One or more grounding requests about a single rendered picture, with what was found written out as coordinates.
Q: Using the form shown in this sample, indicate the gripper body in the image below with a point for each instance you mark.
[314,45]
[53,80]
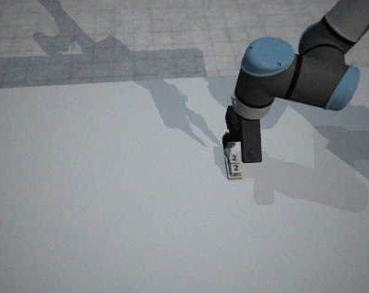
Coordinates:
[233,118]

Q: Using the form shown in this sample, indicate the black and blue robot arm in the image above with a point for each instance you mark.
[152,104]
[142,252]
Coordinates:
[271,68]

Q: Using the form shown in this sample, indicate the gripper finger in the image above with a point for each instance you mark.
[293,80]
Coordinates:
[227,143]

